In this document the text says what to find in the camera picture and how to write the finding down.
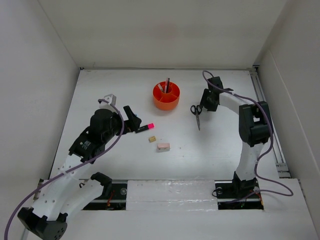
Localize black handled scissors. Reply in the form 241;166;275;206
190;105;202;130

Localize orange round divided container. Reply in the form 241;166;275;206
152;81;181;111

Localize small tan eraser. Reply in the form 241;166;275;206
148;136;156;143

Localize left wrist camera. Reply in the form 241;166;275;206
98;93;117;112

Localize aluminium rail right side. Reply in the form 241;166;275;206
248;65;291;179

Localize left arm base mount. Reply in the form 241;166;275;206
83;172;128;211

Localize green clear pen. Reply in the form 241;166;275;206
157;83;167;93

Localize pink capped black highlighter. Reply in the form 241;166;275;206
135;123;155;133

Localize black gel pen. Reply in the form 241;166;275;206
165;77;170;93

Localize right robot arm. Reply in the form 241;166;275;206
200;76;271;199

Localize red clear pen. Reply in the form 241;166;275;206
163;78;170;93

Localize pink white eraser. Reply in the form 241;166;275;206
156;143;171;152

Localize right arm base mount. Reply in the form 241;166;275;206
211;179;264;210

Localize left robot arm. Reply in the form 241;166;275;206
17;105;142;240

